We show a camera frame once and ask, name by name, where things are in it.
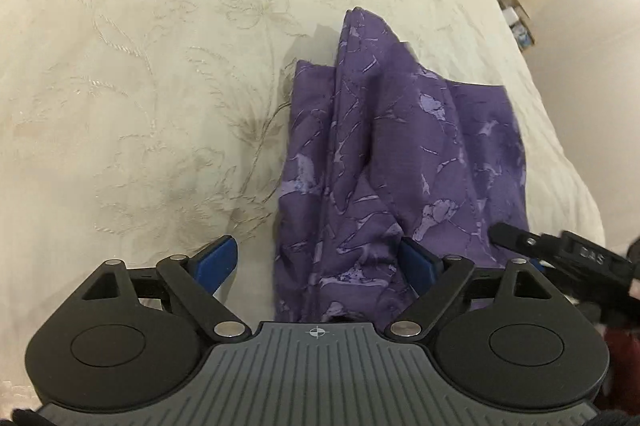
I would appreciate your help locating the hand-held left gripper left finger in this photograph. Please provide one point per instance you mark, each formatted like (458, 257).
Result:
(217, 262)

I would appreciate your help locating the person's right hand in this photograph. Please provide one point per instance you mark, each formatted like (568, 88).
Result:
(622, 366)

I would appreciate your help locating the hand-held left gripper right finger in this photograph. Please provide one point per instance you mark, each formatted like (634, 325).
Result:
(415, 267)

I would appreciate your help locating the blue photo frame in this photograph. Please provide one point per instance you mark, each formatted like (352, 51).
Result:
(522, 33)

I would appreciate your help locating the purple patterned hooded jacket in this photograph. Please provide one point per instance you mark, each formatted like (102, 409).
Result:
(400, 146)

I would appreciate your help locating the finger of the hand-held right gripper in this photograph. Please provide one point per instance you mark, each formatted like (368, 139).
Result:
(525, 242)

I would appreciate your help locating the cream white bed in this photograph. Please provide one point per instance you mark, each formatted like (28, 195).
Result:
(150, 56)

